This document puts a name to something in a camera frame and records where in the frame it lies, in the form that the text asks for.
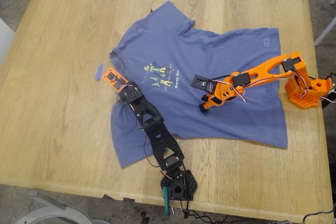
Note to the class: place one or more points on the black table clamp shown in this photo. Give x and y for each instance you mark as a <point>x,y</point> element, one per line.
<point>328,100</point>

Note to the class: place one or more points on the grey metal furniture leg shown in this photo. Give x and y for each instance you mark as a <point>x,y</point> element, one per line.
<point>324,32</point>

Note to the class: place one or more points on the green table clamp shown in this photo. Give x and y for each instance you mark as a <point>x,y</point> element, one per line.
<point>165,200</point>

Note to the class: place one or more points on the white chair back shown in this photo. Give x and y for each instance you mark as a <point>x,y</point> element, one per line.
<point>5,43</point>

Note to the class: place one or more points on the blue printed T-shirt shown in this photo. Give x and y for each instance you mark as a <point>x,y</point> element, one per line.
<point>210,51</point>

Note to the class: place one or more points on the black tape strip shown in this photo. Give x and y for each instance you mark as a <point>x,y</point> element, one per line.
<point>129,200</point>
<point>108,197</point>

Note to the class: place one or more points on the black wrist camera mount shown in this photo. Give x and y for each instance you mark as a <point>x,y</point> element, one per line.
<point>200,82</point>

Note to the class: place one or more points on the blue pen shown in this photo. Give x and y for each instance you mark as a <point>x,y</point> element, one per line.
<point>99,72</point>

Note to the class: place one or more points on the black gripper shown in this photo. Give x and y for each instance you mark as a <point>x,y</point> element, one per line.
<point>121,99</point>

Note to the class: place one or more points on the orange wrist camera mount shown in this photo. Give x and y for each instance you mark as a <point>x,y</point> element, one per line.
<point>113,77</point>

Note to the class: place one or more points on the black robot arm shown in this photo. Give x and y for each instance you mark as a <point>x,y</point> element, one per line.
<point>157,134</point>

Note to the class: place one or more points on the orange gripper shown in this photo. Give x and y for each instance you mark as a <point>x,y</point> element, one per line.
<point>210,102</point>

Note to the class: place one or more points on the white round base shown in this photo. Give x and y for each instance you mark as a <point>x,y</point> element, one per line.
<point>52,209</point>

